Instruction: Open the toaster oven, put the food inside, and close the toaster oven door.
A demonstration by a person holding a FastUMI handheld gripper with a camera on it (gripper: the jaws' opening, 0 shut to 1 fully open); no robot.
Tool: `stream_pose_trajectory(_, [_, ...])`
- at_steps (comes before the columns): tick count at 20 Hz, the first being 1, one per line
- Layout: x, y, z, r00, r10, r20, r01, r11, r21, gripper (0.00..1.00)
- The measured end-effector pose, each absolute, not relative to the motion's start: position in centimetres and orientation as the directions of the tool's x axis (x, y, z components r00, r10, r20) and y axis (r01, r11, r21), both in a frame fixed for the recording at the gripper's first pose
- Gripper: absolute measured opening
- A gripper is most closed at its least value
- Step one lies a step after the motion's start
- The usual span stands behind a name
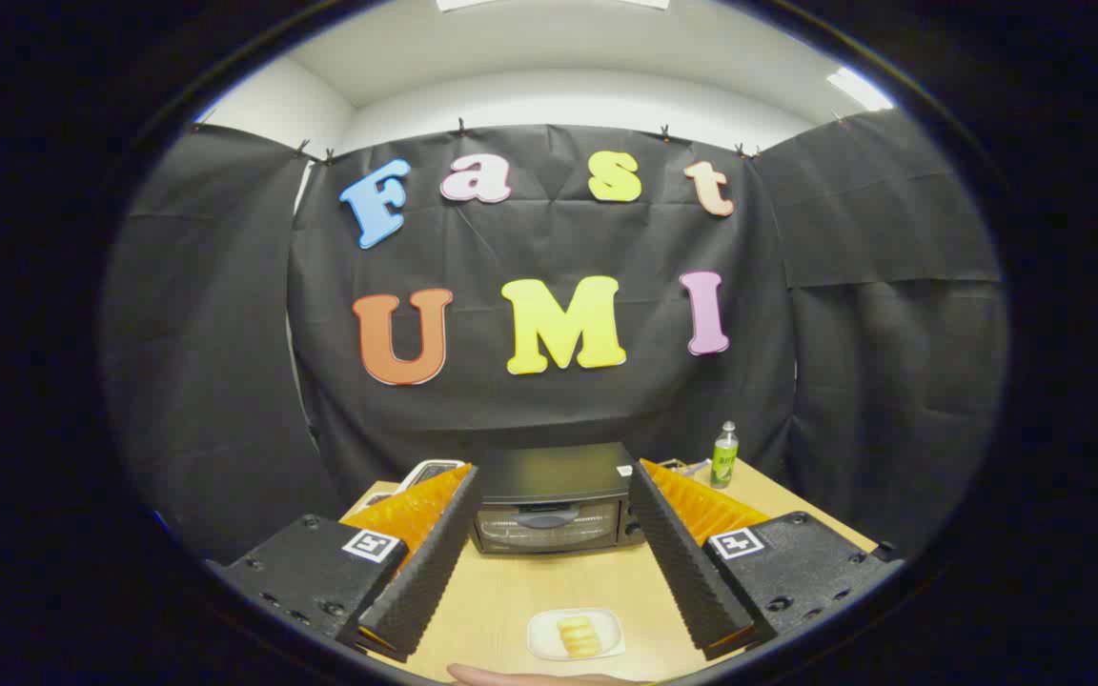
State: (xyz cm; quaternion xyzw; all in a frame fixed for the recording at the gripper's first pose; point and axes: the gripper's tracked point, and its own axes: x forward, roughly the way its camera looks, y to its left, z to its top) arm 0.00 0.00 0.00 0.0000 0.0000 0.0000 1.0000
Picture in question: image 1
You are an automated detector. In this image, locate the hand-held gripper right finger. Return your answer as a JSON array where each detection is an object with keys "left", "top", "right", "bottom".
[{"left": 628, "top": 459, "right": 903, "bottom": 661}]

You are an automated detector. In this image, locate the yellow bread roll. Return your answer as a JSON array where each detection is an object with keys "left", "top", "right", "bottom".
[{"left": 557, "top": 615, "right": 601, "bottom": 658}]

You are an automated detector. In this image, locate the ceiling light panel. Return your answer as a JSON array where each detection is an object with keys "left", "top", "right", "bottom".
[{"left": 827, "top": 67, "right": 895, "bottom": 112}]

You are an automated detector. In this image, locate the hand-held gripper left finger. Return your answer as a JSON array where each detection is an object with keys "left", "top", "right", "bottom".
[{"left": 211, "top": 463, "right": 483, "bottom": 665}]

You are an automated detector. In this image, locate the green label bottle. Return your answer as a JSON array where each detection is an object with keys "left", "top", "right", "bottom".
[{"left": 710, "top": 421, "right": 741, "bottom": 490}]

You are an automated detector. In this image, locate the white pop-up toaster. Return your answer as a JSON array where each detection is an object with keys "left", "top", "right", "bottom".
[{"left": 396, "top": 459, "right": 466, "bottom": 494}]

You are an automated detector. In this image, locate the white plate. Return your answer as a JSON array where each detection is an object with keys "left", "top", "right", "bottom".
[{"left": 526, "top": 608, "right": 626, "bottom": 662}]

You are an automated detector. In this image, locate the black toaster oven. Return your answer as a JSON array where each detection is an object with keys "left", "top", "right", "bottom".
[{"left": 469, "top": 442, "right": 647, "bottom": 555}]

